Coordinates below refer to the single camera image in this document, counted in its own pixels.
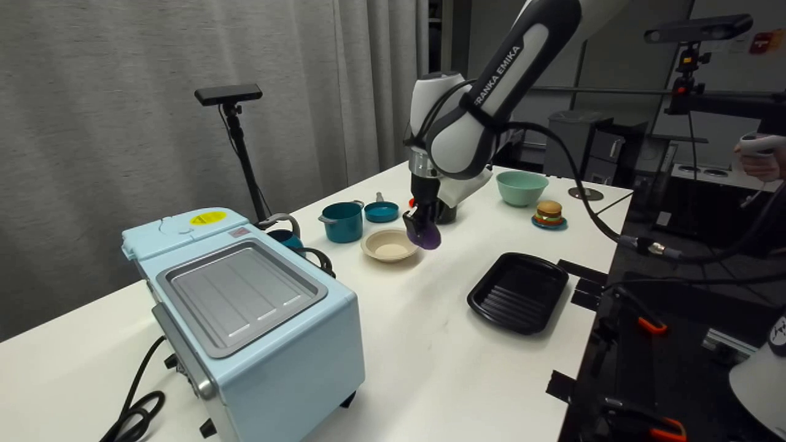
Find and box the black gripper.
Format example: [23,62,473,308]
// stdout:
[403,175,446,233]

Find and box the purple toy eggplant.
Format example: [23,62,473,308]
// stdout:
[410,222,443,250]

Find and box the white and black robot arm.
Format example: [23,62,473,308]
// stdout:
[403,0,629,249]

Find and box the beige round plate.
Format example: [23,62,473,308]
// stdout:
[361,229,417,264]

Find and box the toy burger on blue plate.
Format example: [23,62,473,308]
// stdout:
[532,201,567,232]

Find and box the black cup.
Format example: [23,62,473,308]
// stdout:
[437,206,458,226]

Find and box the small teal pot lid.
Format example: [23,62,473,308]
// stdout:
[363,195,399,225]

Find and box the mint green bowl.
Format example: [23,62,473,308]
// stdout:
[497,173,549,209]

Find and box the black rectangular grill tray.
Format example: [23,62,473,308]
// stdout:
[466,254,567,337]

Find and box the teal mug behind toaster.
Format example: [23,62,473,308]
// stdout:
[264,215,335,276]

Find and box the light blue toaster oven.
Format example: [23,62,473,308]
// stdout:
[123,206,366,442]

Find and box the teal pot with handles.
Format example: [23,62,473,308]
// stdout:
[319,201,363,243]

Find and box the orange handled clamp upper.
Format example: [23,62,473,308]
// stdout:
[572,279,669,337]

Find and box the orange handled clamp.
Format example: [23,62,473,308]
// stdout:
[545,371,687,442]
[572,279,669,337]

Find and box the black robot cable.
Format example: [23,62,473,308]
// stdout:
[506,120,786,266]

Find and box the orange handled clamp lower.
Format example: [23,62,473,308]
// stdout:
[545,371,687,442]

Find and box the black toaster power cable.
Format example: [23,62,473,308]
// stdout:
[99,334,173,442]

